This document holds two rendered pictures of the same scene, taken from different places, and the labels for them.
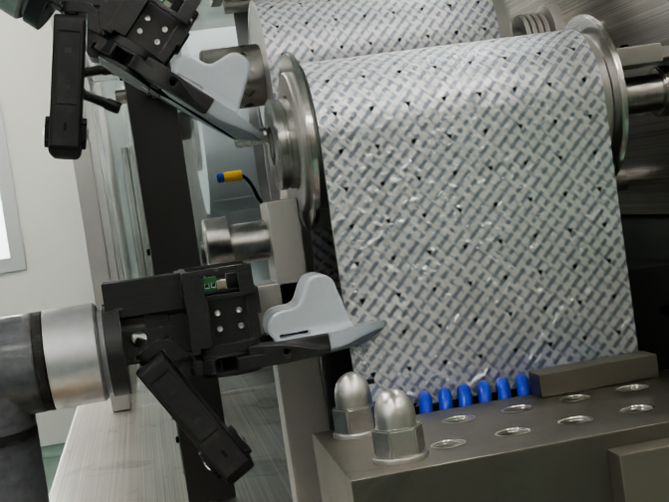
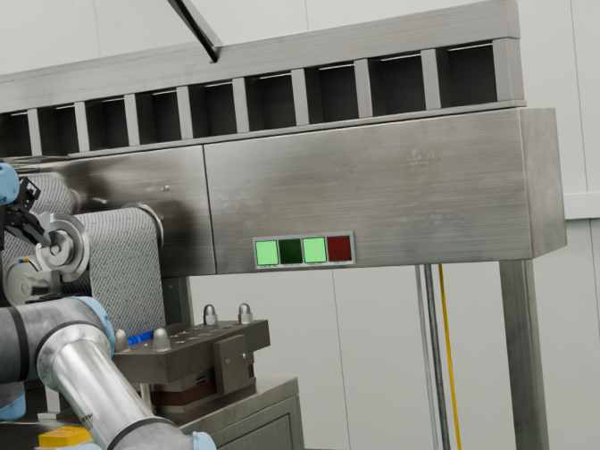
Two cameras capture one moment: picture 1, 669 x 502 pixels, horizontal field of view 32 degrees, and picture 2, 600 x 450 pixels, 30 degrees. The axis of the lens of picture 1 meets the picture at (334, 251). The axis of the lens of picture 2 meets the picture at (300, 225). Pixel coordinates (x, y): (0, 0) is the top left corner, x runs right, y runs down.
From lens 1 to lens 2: 1.77 m
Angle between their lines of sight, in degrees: 51
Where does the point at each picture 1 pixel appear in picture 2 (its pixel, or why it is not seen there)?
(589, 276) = (154, 298)
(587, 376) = (170, 330)
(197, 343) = not seen: hidden behind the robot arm
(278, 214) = (54, 276)
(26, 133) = not seen: outside the picture
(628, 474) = (220, 348)
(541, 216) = (142, 276)
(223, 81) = (44, 222)
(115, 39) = (16, 204)
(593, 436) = (209, 339)
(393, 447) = (165, 345)
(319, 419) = not seen: hidden behind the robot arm
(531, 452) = (197, 344)
